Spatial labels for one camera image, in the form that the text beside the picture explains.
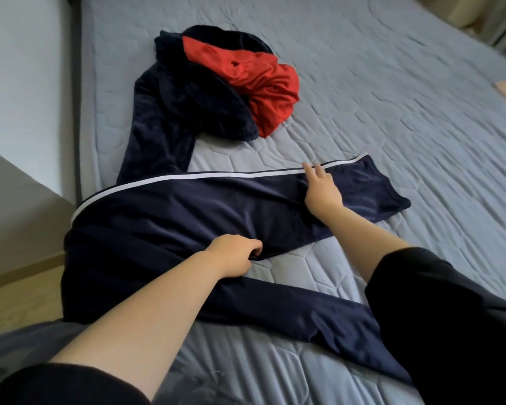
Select person's left hand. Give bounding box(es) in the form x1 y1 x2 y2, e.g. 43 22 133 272
202 234 264 281

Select person's right hand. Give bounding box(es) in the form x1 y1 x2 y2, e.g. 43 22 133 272
302 161 346 224

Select navy track trousers white piping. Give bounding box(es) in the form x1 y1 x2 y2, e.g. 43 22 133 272
61 153 414 385

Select grey quilted bed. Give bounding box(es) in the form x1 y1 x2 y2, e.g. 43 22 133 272
71 0 506 405

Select red and navy sports jacket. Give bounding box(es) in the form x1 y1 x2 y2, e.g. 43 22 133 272
115 25 302 187

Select person's right forearm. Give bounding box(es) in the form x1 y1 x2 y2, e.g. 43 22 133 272
324 206 416 285

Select person's left forearm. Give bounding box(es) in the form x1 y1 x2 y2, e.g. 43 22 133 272
51 253 229 402

